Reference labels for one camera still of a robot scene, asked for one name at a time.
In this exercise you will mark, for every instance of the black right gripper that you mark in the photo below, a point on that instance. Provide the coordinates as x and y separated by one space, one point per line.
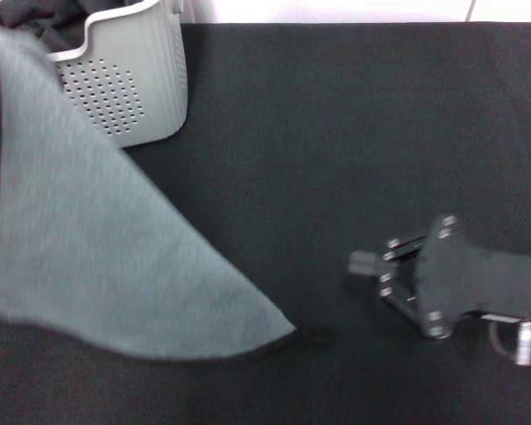
469 279

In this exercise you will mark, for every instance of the yellow grey towel white label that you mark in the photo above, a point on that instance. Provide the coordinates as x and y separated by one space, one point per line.
93 243

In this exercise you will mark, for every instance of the black tablecloth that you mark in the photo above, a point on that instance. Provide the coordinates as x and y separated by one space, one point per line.
314 133

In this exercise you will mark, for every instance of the grey perforated storage box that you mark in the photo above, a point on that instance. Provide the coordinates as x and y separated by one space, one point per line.
150 66

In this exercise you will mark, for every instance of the dark cloth pile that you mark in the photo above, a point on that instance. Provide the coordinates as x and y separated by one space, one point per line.
35 15

